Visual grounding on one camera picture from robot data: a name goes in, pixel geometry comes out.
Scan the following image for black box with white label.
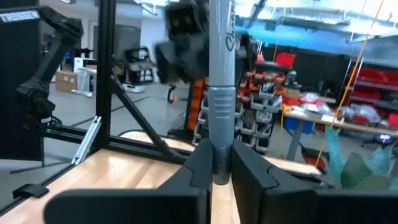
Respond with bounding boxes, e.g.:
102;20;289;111
0;9;44;161

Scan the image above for red crate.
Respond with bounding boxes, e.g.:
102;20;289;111
275;52;297;68

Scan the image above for black aluminium frame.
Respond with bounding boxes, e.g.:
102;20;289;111
0;0;336;216

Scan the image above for black cable clip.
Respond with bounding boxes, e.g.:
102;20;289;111
12;183;50;199

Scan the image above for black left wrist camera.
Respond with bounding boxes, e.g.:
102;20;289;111
164;0;201;35

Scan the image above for red storage bins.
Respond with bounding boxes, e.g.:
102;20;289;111
350;67;398;129

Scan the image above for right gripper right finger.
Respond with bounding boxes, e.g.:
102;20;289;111
231;139;318;224

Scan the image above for cardboard box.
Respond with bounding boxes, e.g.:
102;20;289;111
55;70;78;93

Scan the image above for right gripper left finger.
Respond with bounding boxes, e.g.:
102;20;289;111
157;138;214;192

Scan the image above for snake plant in white pot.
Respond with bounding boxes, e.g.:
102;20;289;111
325;127;398;191

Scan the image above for parts bin rack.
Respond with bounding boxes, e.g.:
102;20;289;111
186;70;287;154

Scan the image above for wooden workbench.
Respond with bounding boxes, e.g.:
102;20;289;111
281;107;398;161

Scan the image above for silver angle strip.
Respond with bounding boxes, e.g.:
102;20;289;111
70;115;103;166

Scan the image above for yellow hanging cable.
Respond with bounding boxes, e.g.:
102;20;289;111
314;0;386;169

